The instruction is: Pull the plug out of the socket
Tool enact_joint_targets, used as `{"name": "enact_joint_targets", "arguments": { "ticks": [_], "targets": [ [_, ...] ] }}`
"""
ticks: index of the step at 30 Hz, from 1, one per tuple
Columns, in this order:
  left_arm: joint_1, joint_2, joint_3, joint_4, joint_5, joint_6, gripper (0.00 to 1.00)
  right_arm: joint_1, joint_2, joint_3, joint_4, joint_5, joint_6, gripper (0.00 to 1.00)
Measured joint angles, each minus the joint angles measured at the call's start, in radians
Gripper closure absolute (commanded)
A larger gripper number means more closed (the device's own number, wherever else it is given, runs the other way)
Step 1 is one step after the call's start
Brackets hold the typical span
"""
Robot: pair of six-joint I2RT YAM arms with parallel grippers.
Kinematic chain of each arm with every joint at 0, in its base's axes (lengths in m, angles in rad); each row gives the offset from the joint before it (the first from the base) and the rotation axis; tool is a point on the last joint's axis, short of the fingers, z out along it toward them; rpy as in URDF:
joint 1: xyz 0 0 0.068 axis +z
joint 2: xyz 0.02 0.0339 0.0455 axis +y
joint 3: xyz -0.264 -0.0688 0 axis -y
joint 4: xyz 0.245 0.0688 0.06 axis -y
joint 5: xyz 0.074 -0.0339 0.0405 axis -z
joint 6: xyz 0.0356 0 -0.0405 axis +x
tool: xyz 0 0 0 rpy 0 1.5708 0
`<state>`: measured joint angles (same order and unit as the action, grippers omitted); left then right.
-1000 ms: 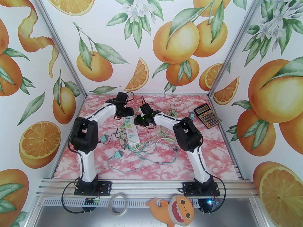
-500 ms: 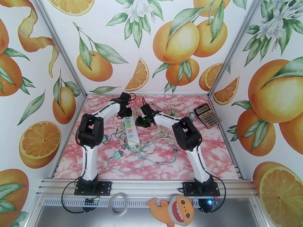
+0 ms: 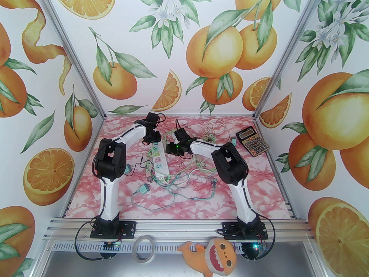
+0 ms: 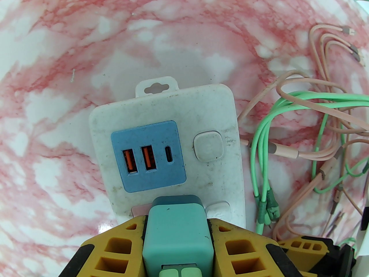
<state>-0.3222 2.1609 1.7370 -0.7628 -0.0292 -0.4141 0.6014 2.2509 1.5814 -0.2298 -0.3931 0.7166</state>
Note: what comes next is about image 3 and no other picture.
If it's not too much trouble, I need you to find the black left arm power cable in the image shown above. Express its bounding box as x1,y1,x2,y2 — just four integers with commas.
76,220,121,261

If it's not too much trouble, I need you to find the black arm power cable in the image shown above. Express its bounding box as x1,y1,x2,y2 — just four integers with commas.
76,220,121,261
245,218,276,261

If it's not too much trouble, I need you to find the black gold calculator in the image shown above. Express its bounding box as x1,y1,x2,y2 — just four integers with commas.
236,127,271,157

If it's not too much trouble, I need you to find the orange shark plush toy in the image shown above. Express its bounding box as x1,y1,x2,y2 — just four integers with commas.
177,237,237,277

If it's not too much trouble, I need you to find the perforated metal cable duct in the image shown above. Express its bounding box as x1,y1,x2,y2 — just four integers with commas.
50,241,312,252

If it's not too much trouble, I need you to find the grey metal tray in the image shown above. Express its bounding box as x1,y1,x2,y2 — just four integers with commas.
35,250,320,277

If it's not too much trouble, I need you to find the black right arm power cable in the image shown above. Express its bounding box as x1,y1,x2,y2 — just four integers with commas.
245,218,276,261

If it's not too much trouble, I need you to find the aluminium frame rail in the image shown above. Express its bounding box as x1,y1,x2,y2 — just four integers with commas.
102,113,257,118
43,218,317,243

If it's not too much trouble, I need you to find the aluminium front frame rail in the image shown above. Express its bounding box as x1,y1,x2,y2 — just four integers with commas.
43,218,317,243

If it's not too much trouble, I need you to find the pink marble pattern mat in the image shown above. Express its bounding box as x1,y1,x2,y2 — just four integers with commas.
62,115,296,220

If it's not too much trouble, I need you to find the aluminium frame post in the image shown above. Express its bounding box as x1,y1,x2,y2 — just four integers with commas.
35,0,106,120
253,0,330,118

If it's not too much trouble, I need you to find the aluminium back frame rail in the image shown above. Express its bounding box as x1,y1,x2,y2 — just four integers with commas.
102,113,257,118

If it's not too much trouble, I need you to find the aluminium right frame post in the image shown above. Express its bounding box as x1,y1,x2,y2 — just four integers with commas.
253,0,330,118

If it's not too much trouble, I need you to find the white socket cord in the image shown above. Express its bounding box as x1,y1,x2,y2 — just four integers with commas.
205,119,231,139

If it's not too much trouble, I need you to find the aluminium left frame post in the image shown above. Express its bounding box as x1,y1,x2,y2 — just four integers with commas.
35,0,106,120

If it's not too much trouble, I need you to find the green white cable tangle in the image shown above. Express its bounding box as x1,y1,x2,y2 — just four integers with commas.
146,126,219,195

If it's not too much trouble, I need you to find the clear tape roll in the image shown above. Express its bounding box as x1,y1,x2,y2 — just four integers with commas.
133,235,156,263

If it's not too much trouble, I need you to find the thin teal cable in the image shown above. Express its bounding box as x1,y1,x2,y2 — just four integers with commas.
170,179,217,210

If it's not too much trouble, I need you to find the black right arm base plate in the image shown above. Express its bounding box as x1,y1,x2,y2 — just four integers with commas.
223,222,268,239

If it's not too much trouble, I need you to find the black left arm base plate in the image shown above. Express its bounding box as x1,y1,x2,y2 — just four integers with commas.
90,220,136,239

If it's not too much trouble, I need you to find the grey plug cable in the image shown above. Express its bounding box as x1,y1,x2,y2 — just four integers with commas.
131,190,175,212

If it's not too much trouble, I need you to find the long white power strip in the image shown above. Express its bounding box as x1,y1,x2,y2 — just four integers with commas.
150,142,171,181

